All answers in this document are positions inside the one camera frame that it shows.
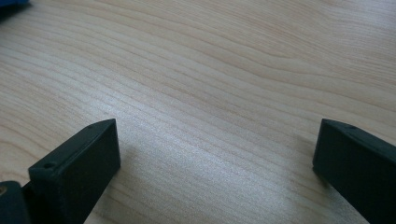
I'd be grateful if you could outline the blue t-shirt with white print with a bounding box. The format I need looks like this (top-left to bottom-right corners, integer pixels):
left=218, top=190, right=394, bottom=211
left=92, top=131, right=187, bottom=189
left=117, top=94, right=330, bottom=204
left=0, top=0, right=32, bottom=9

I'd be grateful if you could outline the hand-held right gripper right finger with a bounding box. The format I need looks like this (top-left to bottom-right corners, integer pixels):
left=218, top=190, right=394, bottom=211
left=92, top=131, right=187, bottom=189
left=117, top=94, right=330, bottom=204
left=312, top=118, right=396, bottom=224

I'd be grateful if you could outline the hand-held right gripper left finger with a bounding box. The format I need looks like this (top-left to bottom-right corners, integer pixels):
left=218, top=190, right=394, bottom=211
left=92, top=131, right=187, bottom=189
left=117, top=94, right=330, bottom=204
left=27, top=118, right=121, bottom=224

